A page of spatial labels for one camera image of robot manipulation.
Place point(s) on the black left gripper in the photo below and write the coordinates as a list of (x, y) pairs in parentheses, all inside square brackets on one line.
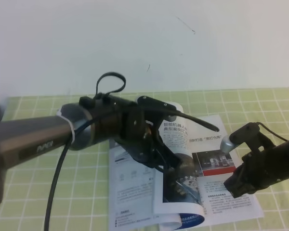
[(134, 126)]

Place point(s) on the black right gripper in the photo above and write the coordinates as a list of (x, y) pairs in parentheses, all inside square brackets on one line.
[(250, 176)]

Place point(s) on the magazine book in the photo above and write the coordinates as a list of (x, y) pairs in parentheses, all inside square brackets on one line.
[(133, 201)]

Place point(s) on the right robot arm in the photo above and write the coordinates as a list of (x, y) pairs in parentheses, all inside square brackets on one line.
[(266, 164)]

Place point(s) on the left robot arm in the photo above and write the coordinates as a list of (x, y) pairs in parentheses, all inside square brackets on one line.
[(25, 139)]

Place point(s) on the green checkered tablecloth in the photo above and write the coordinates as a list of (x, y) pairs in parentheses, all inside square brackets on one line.
[(81, 196)]

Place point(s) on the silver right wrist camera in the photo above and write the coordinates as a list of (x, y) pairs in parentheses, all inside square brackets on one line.
[(227, 145)]

